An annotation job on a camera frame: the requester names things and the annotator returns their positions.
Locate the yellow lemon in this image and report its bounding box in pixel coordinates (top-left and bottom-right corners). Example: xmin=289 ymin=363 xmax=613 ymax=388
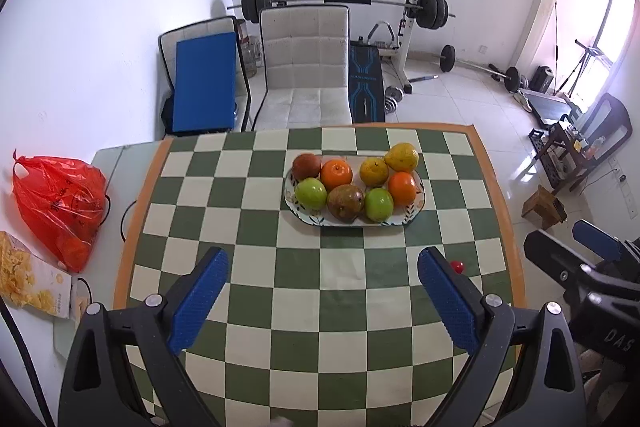
xmin=384 ymin=142 xmax=419 ymax=172

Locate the red cherry tomato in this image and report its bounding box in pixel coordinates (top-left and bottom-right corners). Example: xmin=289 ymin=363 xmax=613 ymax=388
xmin=449 ymin=260 xmax=465 ymax=274

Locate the small wooden stool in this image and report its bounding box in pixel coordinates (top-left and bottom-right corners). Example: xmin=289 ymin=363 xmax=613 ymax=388
xmin=521 ymin=185 xmax=567 ymax=230

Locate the brown pear on plate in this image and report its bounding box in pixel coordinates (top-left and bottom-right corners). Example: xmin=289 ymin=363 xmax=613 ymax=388
xmin=326 ymin=184 xmax=364 ymax=223

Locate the barbell on rack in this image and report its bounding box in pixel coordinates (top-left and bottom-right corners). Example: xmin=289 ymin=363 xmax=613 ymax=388
xmin=228 ymin=0 xmax=457 ymax=30

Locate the blue folded mat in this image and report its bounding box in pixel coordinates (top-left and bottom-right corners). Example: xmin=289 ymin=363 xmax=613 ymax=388
xmin=172 ymin=32 xmax=236 ymax=133

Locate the large orange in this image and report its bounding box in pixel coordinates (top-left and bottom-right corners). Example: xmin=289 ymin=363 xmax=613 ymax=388
xmin=387 ymin=171 xmax=418 ymax=207

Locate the green apple on plate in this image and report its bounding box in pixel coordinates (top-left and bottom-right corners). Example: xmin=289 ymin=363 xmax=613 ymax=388
xmin=295 ymin=178 xmax=328 ymax=211

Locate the barbell on floor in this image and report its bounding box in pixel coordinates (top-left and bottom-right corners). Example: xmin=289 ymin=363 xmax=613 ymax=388
xmin=439 ymin=44 xmax=528 ymax=92

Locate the black blue weight bench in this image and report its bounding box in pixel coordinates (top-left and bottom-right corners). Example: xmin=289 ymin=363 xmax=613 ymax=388
xmin=348 ymin=41 xmax=385 ymax=124

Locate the red plastic bag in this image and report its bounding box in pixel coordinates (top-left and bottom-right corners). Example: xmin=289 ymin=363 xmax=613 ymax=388
xmin=12 ymin=155 xmax=107 ymax=273

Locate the dark orange tangerine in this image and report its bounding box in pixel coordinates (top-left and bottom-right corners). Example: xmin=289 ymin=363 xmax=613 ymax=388
xmin=292 ymin=153 xmax=322 ymax=181

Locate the yellow citrus on plate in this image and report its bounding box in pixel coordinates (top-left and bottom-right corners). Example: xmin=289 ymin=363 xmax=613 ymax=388
xmin=359 ymin=157 xmax=390 ymax=187

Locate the orange on plate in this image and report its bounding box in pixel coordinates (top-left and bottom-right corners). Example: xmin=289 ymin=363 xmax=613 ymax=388
xmin=320 ymin=158 xmax=352 ymax=192

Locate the green apple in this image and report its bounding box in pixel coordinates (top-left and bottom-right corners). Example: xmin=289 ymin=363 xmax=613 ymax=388
xmin=295 ymin=178 xmax=328 ymax=211
xmin=364 ymin=187 xmax=395 ymax=222

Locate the floral oval plate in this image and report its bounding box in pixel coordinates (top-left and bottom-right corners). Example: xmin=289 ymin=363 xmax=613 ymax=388
xmin=283 ymin=156 xmax=425 ymax=228

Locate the snack box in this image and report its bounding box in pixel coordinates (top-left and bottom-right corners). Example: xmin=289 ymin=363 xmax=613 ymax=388
xmin=0 ymin=231 xmax=72 ymax=319

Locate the white padded chair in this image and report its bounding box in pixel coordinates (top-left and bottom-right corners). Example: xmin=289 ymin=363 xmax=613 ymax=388
xmin=253 ymin=4 xmax=352 ymax=130

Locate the dark wooden side table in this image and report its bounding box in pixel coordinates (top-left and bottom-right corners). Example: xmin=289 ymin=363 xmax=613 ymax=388
xmin=528 ymin=93 xmax=634 ymax=195

